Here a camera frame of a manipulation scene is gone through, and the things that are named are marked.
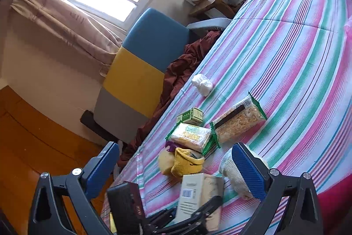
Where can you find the white plastic bag bundle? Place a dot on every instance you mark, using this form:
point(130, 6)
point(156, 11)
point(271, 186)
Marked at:
point(202, 83)

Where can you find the blue yellow grey sofa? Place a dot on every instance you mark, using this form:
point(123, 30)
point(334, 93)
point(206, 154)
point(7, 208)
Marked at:
point(154, 36)

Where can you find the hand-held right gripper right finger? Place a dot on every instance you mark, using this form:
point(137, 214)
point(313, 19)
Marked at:
point(247, 171)

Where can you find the yellow sock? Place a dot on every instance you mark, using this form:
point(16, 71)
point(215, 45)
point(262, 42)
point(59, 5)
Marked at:
point(181, 166)

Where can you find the white sock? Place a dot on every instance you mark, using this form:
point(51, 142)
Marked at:
point(233, 180)

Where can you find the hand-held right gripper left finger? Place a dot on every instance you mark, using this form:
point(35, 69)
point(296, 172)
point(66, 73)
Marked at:
point(101, 166)

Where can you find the white barcode box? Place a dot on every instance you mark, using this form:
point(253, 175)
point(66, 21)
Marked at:
point(192, 191)

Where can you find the long green cracker packet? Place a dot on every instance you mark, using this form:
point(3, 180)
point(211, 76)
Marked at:
point(236, 119)

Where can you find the small cardboard box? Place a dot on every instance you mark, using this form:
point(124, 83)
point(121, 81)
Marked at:
point(192, 115)

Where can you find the striped bed sheet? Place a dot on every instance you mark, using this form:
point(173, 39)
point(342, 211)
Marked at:
point(288, 72)

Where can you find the maroon cloth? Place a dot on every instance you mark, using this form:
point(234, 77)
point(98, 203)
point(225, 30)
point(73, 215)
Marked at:
point(178, 67)

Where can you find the purple snack packet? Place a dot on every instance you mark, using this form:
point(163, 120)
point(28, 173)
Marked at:
point(171, 145)

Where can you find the magenta cloth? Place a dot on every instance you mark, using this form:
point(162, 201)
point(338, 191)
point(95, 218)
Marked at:
point(338, 202)

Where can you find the beige curtain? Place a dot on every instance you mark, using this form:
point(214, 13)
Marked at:
point(55, 17)

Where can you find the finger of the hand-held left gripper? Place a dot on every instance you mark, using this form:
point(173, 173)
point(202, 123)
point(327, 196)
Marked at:
point(209, 204)
point(159, 220)

